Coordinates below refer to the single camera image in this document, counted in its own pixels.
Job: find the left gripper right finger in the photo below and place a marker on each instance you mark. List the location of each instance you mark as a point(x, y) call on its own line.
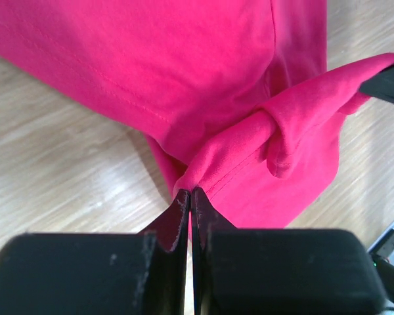
point(278, 271)

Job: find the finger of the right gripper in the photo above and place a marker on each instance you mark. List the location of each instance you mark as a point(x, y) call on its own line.
point(381, 85)

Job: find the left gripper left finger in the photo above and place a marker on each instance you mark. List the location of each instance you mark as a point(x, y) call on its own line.
point(142, 273)

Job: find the red t shirt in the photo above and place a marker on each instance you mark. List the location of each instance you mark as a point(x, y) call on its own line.
point(233, 96)

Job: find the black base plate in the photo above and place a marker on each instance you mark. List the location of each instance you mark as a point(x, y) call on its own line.
point(382, 254)

